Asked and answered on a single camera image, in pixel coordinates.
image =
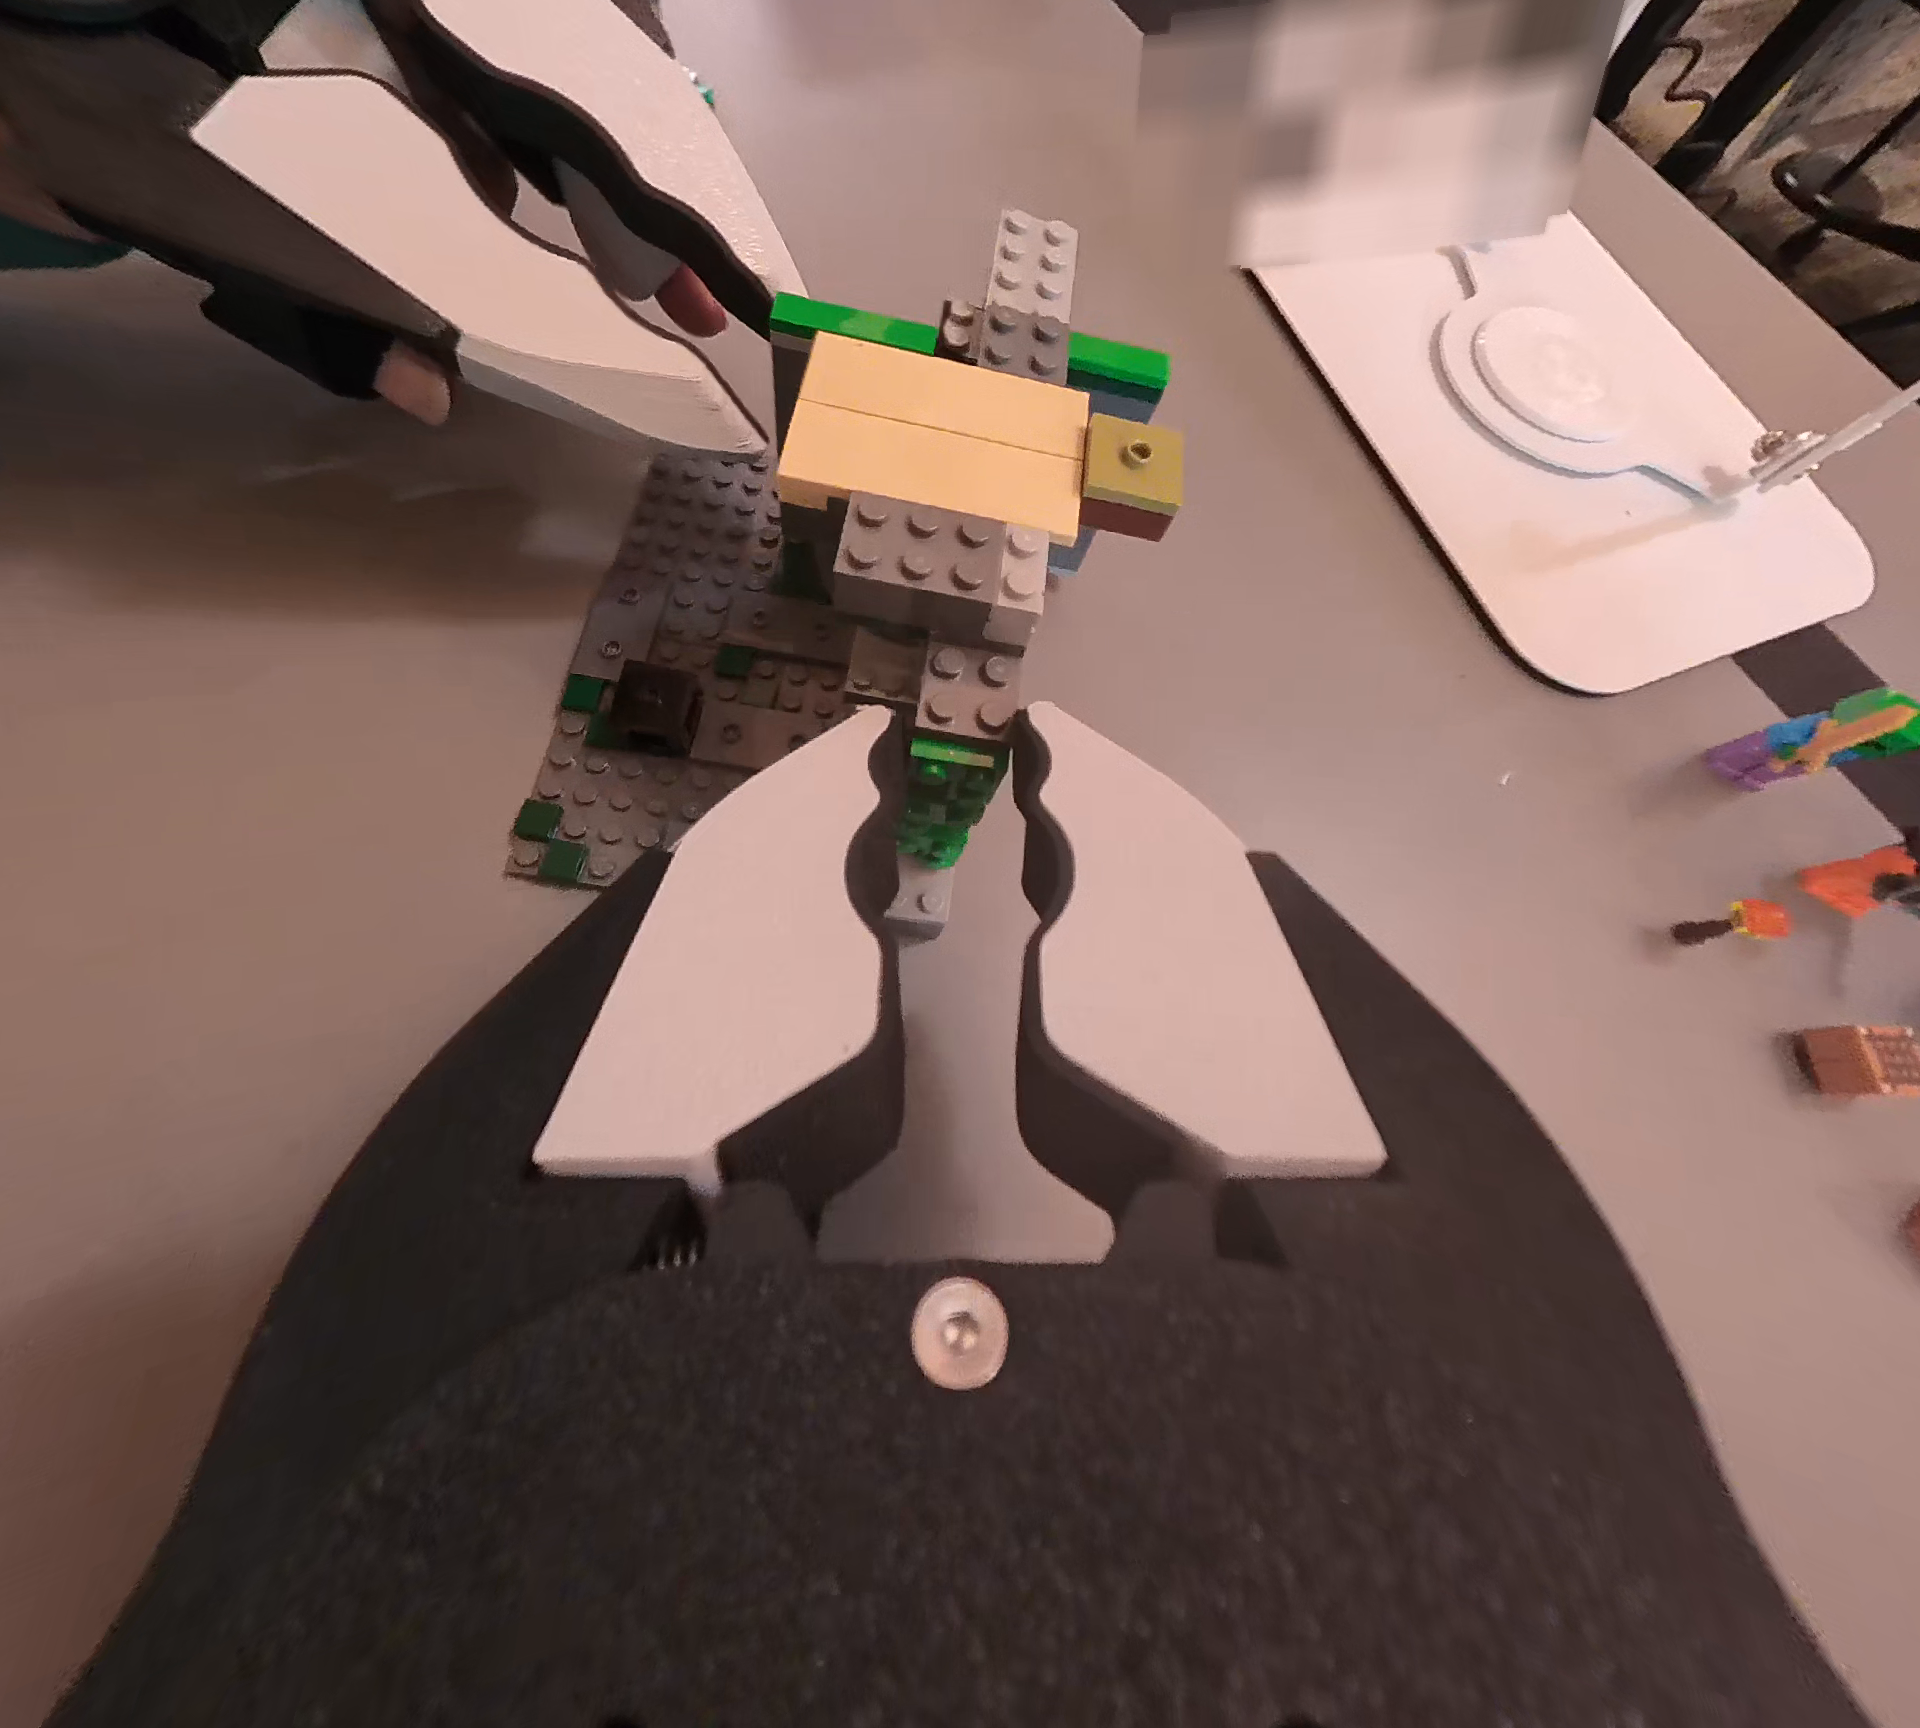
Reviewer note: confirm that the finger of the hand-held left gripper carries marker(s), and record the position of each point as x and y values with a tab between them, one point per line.
600	63
391	213

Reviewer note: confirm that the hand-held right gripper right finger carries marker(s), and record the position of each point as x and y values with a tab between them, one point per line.
1185	1009

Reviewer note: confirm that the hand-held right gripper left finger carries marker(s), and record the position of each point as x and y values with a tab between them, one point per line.
721	992

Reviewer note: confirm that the grey green toy brick model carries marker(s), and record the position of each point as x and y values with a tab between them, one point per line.
931	422

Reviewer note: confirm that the person's left forearm green sleeve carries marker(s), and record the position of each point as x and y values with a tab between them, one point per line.
45	242

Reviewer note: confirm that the grey desk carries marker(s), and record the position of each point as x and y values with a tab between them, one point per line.
1350	859

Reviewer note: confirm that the person's left hand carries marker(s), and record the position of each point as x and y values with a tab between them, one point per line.
683	302

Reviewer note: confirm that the small toy torch piece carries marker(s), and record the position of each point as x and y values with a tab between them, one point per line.
1749	921

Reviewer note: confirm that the white book stand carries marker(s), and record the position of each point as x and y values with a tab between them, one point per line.
1501	483

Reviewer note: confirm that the green purple toy figure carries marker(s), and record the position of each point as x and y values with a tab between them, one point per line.
1770	752

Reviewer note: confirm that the brown toy block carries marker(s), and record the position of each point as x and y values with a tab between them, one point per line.
1860	1061

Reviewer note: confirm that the orange toy figure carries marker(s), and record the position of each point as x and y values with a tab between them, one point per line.
1860	880

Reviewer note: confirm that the black office chair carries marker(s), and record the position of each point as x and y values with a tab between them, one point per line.
1845	198

